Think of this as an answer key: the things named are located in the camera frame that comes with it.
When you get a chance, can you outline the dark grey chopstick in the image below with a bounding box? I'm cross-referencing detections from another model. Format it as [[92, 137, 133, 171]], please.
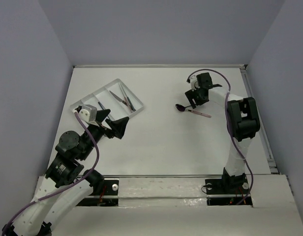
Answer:
[[98, 101, 112, 120]]

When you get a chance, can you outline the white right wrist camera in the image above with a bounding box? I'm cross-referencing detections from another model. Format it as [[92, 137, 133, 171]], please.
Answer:
[[187, 75, 199, 90]]

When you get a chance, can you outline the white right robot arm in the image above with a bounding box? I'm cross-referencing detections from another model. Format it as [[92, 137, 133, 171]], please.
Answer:
[[185, 69, 260, 194]]

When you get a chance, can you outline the dark handled knife in tray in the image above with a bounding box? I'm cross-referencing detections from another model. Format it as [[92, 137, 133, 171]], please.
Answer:
[[109, 91, 133, 112]]

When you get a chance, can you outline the purple spoon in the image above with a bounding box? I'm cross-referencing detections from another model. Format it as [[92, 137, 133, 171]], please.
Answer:
[[175, 104, 191, 112]]

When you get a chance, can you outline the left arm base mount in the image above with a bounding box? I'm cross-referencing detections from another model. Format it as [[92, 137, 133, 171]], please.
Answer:
[[77, 178, 119, 207]]

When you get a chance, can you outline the white cutlery tray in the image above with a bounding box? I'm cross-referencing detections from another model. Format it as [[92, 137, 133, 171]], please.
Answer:
[[69, 79, 144, 120]]

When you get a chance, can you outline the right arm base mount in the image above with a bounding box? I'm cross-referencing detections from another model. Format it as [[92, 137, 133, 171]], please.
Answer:
[[201, 178, 253, 206]]

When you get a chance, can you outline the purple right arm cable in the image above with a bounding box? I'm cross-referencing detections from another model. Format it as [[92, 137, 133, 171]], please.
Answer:
[[187, 69, 254, 205]]

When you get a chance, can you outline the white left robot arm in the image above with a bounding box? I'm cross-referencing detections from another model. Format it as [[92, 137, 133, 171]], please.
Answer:
[[2, 107, 129, 236]]

